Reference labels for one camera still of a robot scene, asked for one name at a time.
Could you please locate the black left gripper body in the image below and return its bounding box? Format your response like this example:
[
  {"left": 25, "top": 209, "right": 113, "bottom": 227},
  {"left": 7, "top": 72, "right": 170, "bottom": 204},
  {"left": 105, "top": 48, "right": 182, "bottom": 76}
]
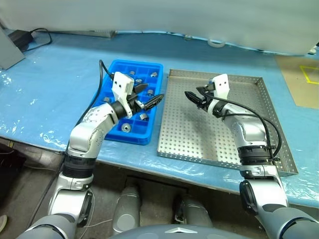
[{"left": 128, "top": 93, "right": 146, "bottom": 113}]

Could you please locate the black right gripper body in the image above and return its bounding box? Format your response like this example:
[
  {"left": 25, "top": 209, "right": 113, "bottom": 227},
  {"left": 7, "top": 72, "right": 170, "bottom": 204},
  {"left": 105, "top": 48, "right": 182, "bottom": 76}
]
[{"left": 196, "top": 83, "right": 216, "bottom": 110}]

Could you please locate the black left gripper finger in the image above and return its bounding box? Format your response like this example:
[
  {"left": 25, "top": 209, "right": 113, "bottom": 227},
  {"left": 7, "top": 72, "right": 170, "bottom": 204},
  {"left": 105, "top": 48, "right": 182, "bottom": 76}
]
[
  {"left": 143, "top": 94, "right": 164, "bottom": 111},
  {"left": 133, "top": 84, "right": 148, "bottom": 97}
]

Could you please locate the perforated steel tray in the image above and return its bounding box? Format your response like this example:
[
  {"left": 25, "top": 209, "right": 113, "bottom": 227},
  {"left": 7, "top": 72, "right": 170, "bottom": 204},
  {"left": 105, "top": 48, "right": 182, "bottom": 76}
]
[{"left": 157, "top": 69, "right": 299, "bottom": 177}]

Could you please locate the blue plastic compartment tray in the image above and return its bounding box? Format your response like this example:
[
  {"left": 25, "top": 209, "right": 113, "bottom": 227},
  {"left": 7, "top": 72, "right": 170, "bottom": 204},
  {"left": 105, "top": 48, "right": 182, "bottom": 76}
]
[{"left": 92, "top": 59, "right": 164, "bottom": 146}]

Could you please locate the white tape roll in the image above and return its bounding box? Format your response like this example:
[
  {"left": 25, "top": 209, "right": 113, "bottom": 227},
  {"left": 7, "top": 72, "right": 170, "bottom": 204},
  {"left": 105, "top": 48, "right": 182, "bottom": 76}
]
[{"left": 207, "top": 38, "right": 226, "bottom": 48}]

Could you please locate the white backdrop sheet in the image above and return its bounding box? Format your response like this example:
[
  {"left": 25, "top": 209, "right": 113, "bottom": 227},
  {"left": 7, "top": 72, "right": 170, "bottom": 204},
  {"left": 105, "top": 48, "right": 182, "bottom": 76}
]
[{"left": 0, "top": 0, "right": 319, "bottom": 57}]

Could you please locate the blue plastic table cover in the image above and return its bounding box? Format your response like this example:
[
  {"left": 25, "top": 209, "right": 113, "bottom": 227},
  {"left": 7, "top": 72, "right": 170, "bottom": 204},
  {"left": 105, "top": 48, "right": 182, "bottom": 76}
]
[{"left": 0, "top": 31, "right": 319, "bottom": 207}]

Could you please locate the brown cardboard sheet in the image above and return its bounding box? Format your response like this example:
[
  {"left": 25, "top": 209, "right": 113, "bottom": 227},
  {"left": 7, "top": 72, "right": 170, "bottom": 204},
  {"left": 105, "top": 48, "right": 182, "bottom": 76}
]
[{"left": 275, "top": 54, "right": 319, "bottom": 109}]

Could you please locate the grey left robot leg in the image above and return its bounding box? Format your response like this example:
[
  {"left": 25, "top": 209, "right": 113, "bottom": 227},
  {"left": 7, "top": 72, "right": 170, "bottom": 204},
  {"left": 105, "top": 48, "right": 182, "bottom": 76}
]
[{"left": 113, "top": 185, "right": 142, "bottom": 235}]

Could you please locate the grey robot leg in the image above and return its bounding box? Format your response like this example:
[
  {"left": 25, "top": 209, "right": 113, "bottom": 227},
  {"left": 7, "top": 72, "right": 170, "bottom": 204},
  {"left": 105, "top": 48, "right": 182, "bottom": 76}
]
[
  {"left": 174, "top": 195, "right": 214, "bottom": 229},
  {"left": 113, "top": 185, "right": 142, "bottom": 235}
]

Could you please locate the grey right robot leg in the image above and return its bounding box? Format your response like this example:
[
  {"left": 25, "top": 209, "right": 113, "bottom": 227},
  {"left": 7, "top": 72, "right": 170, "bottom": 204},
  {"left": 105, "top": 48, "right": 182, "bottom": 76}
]
[{"left": 174, "top": 195, "right": 214, "bottom": 229}]

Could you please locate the black power adapter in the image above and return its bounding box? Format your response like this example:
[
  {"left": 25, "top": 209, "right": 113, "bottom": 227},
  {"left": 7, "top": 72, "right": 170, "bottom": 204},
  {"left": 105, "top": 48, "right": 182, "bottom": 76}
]
[{"left": 7, "top": 29, "right": 34, "bottom": 50}]

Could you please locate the grey robot torso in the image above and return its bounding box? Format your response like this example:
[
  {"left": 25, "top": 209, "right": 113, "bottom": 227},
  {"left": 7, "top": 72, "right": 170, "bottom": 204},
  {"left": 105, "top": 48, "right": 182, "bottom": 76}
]
[{"left": 109, "top": 224, "right": 265, "bottom": 239}]

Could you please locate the grey metal panel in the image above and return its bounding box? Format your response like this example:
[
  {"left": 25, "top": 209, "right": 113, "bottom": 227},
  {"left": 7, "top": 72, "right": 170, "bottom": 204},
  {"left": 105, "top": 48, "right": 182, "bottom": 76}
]
[{"left": 0, "top": 23, "right": 26, "bottom": 70}]

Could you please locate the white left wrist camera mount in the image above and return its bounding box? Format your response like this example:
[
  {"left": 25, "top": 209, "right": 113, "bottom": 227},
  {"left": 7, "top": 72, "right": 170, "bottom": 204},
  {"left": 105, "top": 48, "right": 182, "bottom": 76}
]
[{"left": 111, "top": 71, "right": 136, "bottom": 119}]

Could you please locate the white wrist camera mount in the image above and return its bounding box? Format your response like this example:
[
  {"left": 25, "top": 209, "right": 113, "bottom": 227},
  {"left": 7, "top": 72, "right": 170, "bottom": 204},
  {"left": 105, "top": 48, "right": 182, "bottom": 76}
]
[
  {"left": 207, "top": 73, "right": 229, "bottom": 115},
  {"left": 111, "top": 71, "right": 136, "bottom": 119}
]

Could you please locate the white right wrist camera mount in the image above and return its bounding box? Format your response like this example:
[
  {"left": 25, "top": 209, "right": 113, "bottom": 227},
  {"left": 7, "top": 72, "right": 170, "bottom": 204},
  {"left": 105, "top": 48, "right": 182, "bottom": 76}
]
[{"left": 207, "top": 73, "right": 229, "bottom": 115}]

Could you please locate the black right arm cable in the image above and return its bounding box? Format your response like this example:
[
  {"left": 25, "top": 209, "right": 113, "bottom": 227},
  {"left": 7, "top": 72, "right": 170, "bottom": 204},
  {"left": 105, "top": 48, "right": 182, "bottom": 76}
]
[{"left": 204, "top": 92, "right": 282, "bottom": 162}]

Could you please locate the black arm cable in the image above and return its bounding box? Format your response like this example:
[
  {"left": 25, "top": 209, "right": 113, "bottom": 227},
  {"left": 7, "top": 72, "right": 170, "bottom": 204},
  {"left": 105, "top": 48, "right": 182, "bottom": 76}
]
[
  {"left": 204, "top": 92, "right": 282, "bottom": 162},
  {"left": 66, "top": 59, "right": 118, "bottom": 150}
]

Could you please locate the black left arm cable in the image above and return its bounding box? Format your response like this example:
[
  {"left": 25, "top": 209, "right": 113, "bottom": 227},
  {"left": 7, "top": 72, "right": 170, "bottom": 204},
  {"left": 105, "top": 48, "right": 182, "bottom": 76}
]
[{"left": 66, "top": 59, "right": 118, "bottom": 150}]

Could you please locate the black adapter cable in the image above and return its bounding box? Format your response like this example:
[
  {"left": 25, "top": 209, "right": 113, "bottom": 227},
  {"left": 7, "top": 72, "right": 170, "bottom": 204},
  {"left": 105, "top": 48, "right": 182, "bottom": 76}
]
[{"left": 23, "top": 27, "right": 52, "bottom": 53}]

